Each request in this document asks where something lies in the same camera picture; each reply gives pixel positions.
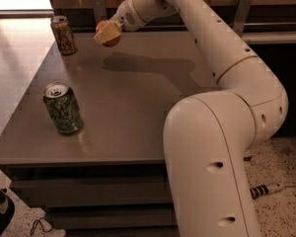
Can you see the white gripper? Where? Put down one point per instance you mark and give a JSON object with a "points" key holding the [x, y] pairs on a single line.
{"points": [[128, 16]]}

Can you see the red apple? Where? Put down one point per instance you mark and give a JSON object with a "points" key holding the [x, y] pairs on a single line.
{"points": [[103, 25]]}

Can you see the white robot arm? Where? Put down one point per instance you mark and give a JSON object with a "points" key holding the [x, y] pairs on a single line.
{"points": [[206, 135]]}

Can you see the orange soda can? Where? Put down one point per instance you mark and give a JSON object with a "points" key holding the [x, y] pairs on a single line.
{"points": [[63, 35]]}

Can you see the green soda can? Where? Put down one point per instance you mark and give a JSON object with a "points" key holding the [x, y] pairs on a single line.
{"points": [[62, 106]]}

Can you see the grey drawer cabinet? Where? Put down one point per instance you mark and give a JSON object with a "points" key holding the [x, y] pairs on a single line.
{"points": [[108, 179]]}

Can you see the white power strip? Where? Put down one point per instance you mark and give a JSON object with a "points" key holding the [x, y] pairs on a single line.
{"points": [[264, 190]]}

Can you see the left metal bracket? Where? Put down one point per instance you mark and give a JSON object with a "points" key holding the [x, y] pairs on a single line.
{"points": [[99, 10]]}

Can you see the metal bracket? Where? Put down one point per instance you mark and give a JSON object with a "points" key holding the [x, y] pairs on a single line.
{"points": [[99, 10], [241, 14]]}

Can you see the right metal bracket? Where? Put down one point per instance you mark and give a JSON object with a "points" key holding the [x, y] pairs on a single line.
{"points": [[241, 14]]}

